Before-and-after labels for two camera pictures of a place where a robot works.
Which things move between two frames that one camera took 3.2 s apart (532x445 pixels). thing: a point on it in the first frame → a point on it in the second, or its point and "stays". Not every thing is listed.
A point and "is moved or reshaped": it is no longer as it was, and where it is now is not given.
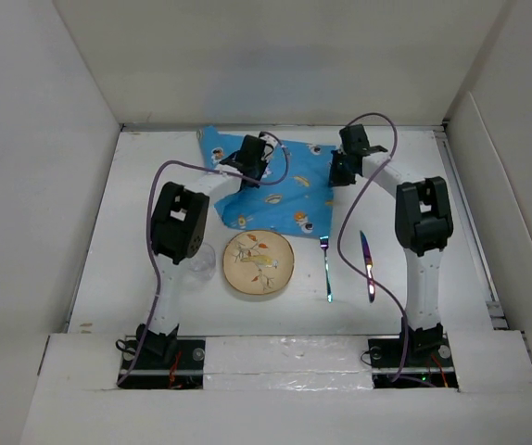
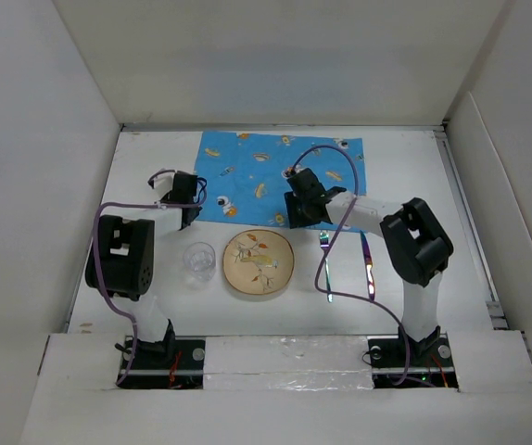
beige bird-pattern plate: (258, 261) stays
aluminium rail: (495, 307) stays
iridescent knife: (369, 266) stays
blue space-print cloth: (294, 194) is moved or reshaped
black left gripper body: (259, 167) → (196, 211)
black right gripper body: (340, 173) → (298, 214)
